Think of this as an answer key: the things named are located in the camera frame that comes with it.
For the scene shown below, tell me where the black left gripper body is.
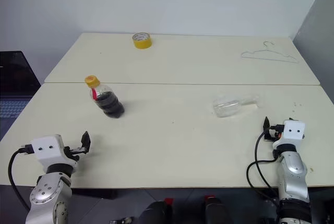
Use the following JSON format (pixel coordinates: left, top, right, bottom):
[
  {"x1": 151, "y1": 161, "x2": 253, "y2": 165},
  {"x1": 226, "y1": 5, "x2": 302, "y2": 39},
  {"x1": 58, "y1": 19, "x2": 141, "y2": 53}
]
[{"x1": 63, "y1": 145, "x2": 87, "y2": 162}]

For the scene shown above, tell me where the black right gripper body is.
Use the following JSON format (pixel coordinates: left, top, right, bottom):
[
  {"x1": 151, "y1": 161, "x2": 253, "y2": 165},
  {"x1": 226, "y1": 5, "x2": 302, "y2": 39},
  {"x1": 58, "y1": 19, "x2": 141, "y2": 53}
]
[{"x1": 263, "y1": 124, "x2": 285, "y2": 142}]

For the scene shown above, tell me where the dark soda bottle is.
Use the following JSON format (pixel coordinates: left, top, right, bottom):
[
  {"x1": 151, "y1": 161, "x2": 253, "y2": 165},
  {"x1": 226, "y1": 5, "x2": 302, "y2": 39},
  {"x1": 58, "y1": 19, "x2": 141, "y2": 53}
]
[{"x1": 90, "y1": 81, "x2": 125, "y2": 119}]

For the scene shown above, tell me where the yellow bottle cap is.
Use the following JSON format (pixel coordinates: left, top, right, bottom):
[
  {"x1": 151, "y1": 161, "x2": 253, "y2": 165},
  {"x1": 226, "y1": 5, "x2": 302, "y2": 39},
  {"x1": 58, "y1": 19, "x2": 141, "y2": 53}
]
[{"x1": 85, "y1": 75, "x2": 101, "y2": 88}]

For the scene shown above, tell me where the small dark wheel-like object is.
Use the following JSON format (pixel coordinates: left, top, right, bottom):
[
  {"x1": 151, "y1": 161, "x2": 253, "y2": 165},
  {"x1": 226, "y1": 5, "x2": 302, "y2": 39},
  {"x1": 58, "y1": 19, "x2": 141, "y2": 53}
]
[{"x1": 109, "y1": 216, "x2": 134, "y2": 224}]

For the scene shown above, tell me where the black laptop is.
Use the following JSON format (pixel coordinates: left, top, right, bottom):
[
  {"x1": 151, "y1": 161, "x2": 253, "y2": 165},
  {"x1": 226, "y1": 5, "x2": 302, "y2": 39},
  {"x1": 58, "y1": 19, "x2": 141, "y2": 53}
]
[{"x1": 0, "y1": 50, "x2": 42, "y2": 141}]

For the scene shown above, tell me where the dark rounded shape red tip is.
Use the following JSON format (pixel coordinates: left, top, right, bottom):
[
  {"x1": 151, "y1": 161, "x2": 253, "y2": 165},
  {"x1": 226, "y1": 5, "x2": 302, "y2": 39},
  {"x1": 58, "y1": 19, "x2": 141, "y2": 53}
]
[
  {"x1": 137, "y1": 197, "x2": 174, "y2": 224},
  {"x1": 203, "y1": 195, "x2": 230, "y2": 224}
]

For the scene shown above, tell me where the yellow tape roll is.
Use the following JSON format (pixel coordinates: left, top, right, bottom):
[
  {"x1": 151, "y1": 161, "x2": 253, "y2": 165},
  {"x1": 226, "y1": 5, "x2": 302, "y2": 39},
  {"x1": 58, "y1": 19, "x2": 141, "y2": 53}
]
[{"x1": 132, "y1": 32, "x2": 153, "y2": 50}]

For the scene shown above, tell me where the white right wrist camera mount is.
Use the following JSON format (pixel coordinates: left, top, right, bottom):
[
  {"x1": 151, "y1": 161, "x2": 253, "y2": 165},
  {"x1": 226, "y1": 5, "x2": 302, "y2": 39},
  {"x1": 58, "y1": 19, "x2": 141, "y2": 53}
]
[{"x1": 272, "y1": 120, "x2": 306, "y2": 151}]

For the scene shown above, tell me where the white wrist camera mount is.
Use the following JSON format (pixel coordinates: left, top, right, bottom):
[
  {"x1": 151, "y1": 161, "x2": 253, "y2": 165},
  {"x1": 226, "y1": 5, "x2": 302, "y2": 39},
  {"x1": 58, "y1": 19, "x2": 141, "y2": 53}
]
[
  {"x1": 272, "y1": 120, "x2": 306, "y2": 151},
  {"x1": 30, "y1": 134, "x2": 79, "y2": 170}
]

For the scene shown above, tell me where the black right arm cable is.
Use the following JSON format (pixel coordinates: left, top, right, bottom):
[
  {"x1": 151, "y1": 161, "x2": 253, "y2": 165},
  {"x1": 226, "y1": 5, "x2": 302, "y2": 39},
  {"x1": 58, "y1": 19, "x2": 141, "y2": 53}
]
[{"x1": 246, "y1": 124, "x2": 285, "y2": 209}]

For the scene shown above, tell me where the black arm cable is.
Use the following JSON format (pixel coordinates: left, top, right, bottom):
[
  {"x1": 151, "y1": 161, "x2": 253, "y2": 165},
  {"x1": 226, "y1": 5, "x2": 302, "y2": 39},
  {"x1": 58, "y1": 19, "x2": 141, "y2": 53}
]
[
  {"x1": 7, "y1": 144, "x2": 33, "y2": 211},
  {"x1": 246, "y1": 124, "x2": 285, "y2": 209}
]

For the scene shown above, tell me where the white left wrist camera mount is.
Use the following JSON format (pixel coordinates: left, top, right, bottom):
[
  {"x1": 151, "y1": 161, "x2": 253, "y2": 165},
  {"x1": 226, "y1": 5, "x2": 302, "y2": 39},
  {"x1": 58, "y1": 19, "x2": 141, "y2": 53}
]
[{"x1": 30, "y1": 134, "x2": 79, "y2": 170}]

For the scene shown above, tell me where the thin wire clothes hanger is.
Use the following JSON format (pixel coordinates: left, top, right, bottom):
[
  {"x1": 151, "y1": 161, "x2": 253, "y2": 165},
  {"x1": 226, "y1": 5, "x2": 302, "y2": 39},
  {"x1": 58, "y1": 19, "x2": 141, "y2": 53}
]
[{"x1": 241, "y1": 41, "x2": 299, "y2": 64}]

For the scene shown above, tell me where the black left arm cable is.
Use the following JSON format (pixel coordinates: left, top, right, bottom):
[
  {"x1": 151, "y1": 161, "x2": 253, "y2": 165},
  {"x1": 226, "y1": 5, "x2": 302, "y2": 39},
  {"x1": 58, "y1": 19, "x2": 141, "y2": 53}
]
[{"x1": 7, "y1": 144, "x2": 33, "y2": 211}]

